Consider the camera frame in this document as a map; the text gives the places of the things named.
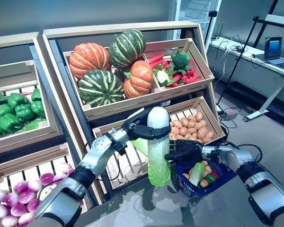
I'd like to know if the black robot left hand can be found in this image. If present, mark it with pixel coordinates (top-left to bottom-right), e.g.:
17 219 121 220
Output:
120 107 172 140

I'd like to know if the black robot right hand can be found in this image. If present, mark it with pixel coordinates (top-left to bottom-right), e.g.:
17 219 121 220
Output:
164 139 204 164

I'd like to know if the large napa cabbage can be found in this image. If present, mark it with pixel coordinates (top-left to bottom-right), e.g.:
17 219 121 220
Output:
146 106 171 187
130 138 149 152

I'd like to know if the blue plastic shopping basket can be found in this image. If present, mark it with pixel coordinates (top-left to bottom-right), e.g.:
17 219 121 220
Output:
174 156 237 198

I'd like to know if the small napa cabbage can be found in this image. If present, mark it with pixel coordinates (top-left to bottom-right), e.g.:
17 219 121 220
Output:
188 162 206 187

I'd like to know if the wide wooden pumpkin crate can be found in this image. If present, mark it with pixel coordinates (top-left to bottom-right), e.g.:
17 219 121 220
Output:
62 46 168 116

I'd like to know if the slatted wooden cabbage crate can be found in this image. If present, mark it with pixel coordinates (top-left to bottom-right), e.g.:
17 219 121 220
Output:
92 113 178 190

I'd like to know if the wooden potato crate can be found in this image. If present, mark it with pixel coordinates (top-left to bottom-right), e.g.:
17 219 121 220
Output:
164 96 227 145

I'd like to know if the small orange pumpkin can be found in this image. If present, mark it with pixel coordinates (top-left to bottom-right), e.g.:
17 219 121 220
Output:
123 60 154 99

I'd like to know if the white cauliflower with leaves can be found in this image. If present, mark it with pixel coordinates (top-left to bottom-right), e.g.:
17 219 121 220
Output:
153 63 178 87

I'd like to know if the grey box with red button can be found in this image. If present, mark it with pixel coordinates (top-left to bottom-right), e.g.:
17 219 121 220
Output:
221 108 240 121

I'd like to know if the green striped pumpkin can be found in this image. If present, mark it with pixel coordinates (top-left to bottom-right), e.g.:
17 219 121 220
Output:
78 69 125 108
108 28 147 70

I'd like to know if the red carrot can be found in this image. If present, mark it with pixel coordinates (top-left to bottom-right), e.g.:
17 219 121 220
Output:
184 77 204 85
147 54 165 64
150 60 169 69

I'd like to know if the green broccoli head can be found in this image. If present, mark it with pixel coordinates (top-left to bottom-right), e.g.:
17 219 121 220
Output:
169 51 195 75

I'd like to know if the white standing desk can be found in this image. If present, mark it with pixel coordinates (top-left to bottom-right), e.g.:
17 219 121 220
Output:
242 53 284 122

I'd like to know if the purple white onion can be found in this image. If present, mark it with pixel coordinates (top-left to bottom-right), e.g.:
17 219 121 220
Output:
56 162 73 175
37 185 56 201
39 173 55 186
13 181 29 194
52 173 68 184
27 180 43 192

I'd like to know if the large orange pumpkin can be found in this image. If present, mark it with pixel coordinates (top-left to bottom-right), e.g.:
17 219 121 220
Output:
68 42 112 80

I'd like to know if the wooden carrot crate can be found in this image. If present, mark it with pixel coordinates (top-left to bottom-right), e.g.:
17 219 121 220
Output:
143 37 215 93

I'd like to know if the black tripod stand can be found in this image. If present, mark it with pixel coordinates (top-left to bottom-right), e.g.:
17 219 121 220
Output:
215 14 261 106
203 10 219 45

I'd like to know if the wooden produce display shelf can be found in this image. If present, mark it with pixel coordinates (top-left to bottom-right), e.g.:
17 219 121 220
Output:
0 32 69 227
42 20 222 206

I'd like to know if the wooden pepper crate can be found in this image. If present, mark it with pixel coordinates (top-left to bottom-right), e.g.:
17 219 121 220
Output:
0 59 64 152

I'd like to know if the black router with antennas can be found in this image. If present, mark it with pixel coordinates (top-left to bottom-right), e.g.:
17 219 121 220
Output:
212 21 225 41

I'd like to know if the slatted wooden onion crate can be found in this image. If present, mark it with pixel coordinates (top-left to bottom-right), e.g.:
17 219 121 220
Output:
0 141 102 227

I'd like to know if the open laptop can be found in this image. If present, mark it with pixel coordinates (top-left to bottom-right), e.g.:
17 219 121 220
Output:
253 36 284 70

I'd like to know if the black metal rack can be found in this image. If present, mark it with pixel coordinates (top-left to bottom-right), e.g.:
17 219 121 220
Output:
252 0 284 48

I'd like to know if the white box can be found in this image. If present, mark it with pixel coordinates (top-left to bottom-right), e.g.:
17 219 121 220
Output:
265 13 284 26

